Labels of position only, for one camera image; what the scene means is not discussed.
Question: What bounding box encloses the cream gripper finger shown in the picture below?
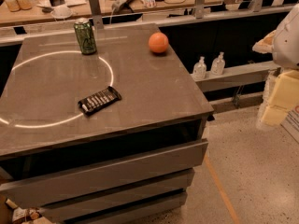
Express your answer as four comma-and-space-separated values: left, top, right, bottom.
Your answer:
252, 31, 275, 54
256, 70, 299, 131

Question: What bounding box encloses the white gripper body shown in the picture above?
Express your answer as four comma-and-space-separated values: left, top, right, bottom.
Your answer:
272, 4, 299, 69

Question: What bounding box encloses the orange fruit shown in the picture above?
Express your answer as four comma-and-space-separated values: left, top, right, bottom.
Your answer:
149, 33, 169, 53

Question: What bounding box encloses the black rxbar chocolate bar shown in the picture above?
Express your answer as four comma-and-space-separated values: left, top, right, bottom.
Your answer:
78, 86, 121, 116

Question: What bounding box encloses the clear sanitizer bottle right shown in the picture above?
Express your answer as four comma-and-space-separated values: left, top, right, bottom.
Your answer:
211, 51, 225, 76

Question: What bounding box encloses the clear sanitizer bottle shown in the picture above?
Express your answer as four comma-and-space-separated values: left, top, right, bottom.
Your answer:
192, 56, 206, 79
211, 51, 225, 76

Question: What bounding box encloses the clear sanitizer bottle left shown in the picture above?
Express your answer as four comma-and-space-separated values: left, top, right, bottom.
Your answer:
192, 56, 206, 79

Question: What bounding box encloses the middle grey drawer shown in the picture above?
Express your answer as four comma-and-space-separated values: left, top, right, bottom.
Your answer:
41, 169, 194, 222

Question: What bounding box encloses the grey drawer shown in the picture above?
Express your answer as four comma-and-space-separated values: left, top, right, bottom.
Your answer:
69, 190, 187, 224
41, 169, 194, 222
0, 139, 207, 208

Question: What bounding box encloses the white power strip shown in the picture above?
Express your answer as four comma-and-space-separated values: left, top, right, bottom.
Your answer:
111, 0, 133, 12

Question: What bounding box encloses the bottom grey drawer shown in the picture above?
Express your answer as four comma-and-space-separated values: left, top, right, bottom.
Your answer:
69, 190, 187, 224

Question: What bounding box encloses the green soda can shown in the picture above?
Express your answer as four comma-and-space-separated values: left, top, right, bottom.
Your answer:
74, 18, 97, 55

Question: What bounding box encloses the white bowl on desk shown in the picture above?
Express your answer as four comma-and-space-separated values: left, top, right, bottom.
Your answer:
50, 6, 73, 20

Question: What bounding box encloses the black power adapter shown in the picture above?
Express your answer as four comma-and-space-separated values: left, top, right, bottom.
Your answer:
50, 0, 64, 7

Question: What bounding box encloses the top grey drawer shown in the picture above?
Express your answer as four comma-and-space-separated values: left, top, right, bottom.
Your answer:
0, 139, 207, 208

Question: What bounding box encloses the jar with orange liquid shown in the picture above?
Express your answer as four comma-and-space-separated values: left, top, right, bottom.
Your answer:
4, 0, 20, 12

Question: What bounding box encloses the metal railing post middle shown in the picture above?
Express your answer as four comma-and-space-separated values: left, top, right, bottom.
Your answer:
193, 0, 205, 19

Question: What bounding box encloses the metal railing post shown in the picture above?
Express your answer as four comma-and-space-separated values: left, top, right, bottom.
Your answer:
89, 0, 104, 29
193, 0, 205, 19

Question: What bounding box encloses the metal railing post left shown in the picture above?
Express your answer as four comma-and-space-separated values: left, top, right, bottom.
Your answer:
89, 0, 104, 29

